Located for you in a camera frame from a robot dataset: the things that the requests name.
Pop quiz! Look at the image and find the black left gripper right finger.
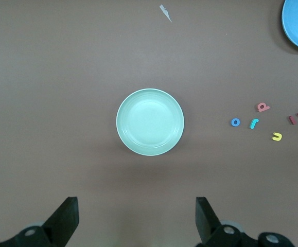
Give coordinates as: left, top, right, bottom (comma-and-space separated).
196, 197, 258, 247

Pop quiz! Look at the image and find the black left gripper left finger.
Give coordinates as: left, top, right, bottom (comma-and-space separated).
2, 197, 79, 247

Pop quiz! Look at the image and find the pink foam letter p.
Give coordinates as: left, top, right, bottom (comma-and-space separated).
256, 102, 271, 113

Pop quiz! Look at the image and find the green plate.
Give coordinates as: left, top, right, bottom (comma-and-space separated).
116, 88, 185, 156

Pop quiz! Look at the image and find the brown table cover sheet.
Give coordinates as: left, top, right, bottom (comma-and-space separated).
0, 0, 298, 247

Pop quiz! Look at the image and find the white paper scrap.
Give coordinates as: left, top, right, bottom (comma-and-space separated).
159, 4, 173, 23

